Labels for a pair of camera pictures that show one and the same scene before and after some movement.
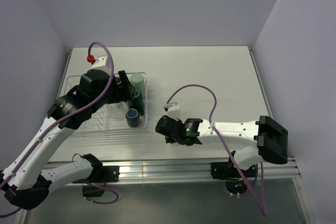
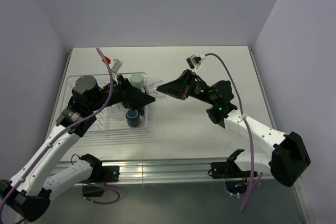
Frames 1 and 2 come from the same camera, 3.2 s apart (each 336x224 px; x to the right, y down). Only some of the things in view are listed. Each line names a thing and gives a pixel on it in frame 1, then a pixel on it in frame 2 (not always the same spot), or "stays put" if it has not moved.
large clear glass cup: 116,110 stays put
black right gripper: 170,139 → 181,86
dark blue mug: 133,118 stays put
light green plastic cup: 137,81 stays put
